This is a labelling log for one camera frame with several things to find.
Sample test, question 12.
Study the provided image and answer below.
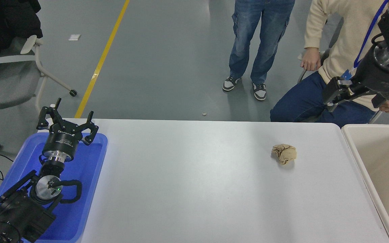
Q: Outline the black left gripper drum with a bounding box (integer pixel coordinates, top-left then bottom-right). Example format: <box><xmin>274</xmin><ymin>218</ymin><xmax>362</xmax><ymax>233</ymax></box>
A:
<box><xmin>42</xmin><ymin>124</ymin><xmax>82</xmax><ymax>159</ymax></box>

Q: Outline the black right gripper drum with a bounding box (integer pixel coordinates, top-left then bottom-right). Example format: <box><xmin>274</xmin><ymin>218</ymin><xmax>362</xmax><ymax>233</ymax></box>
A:
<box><xmin>352</xmin><ymin>47</ymin><xmax>389</xmax><ymax>99</ymax></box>

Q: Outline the tan paper ball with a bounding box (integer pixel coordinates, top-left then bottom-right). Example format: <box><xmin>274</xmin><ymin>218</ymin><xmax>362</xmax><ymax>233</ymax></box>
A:
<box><xmin>271</xmin><ymin>144</ymin><xmax>297</xmax><ymax>165</ymax></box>

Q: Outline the seated person's right hand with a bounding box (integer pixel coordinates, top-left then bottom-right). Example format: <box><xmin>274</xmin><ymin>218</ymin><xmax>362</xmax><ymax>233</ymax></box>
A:
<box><xmin>300</xmin><ymin>48</ymin><xmax>322</xmax><ymax>72</ymax></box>

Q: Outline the seated person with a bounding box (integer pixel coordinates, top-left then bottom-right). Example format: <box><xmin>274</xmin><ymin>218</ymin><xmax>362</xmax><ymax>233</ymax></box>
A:
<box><xmin>270</xmin><ymin>0</ymin><xmax>389</xmax><ymax>128</ymax></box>

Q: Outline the blue plastic tray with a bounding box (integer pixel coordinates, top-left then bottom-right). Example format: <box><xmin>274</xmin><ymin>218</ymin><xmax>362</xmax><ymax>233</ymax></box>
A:
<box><xmin>0</xmin><ymin>133</ymin><xmax>108</xmax><ymax>243</ymax></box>

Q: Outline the white wheeled office chair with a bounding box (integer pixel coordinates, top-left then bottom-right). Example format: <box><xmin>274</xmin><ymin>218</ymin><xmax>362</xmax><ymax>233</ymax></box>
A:
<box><xmin>0</xmin><ymin>34</ymin><xmax>78</xmax><ymax>110</ymax></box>

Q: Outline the large pale bin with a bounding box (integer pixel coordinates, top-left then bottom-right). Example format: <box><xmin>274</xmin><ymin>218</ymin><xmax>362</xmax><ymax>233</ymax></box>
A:
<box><xmin>341</xmin><ymin>124</ymin><xmax>389</xmax><ymax>243</ymax></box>

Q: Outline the standing person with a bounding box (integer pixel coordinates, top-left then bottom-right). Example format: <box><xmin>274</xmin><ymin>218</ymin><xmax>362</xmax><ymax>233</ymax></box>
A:
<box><xmin>222</xmin><ymin>0</ymin><xmax>295</xmax><ymax>101</ymax></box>

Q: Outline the blue lanyard with badge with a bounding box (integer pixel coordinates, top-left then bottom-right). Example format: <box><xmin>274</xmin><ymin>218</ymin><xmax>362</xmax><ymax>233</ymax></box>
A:
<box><xmin>342</xmin><ymin>0</ymin><xmax>389</xmax><ymax>81</ymax></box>

